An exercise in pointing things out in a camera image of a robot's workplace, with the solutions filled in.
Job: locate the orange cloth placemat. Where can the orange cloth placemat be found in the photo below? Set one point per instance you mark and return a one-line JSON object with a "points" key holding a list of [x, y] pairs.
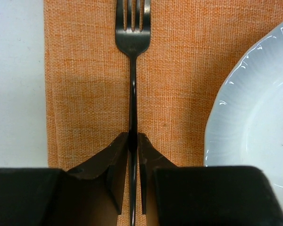
{"points": [[194, 45]]}

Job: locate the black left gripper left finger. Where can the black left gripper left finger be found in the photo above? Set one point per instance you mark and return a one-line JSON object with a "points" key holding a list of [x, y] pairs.
{"points": [[90, 194]]}

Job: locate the white paper bowl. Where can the white paper bowl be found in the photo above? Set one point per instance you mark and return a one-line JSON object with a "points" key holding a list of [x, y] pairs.
{"points": [[245, 126]]}

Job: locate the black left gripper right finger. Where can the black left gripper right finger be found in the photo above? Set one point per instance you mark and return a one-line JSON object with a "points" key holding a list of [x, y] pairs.
{"points": [[204, 196]]}

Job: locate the black plastic fork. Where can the black plastic fork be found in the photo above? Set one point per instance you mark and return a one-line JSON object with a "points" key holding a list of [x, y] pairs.
{"points": [[132, 37]]}

